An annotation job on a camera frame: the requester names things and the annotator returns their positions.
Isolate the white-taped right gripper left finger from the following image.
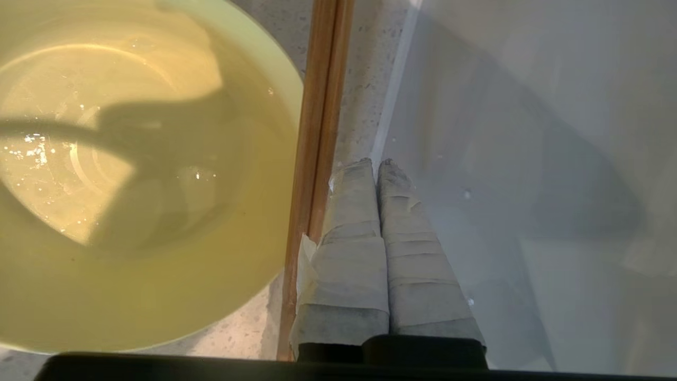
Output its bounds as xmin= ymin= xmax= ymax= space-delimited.
xmin=290 ymin=158 xmax=391 ymax=361

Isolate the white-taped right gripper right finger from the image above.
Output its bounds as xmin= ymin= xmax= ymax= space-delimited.
xmin=377 ymin=159 xmax=486 ymax=350

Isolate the brown wooden chopstick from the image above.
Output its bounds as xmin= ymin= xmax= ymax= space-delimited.
xmin=276 ymin=0 xmax=339 ymax=361
xmin=308 ymin=0 xmax=356 ymax=245

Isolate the yellow plastic bowl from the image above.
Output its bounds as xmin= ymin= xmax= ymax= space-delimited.
xmin=0 ymin=0 xmax=305 ymax=354

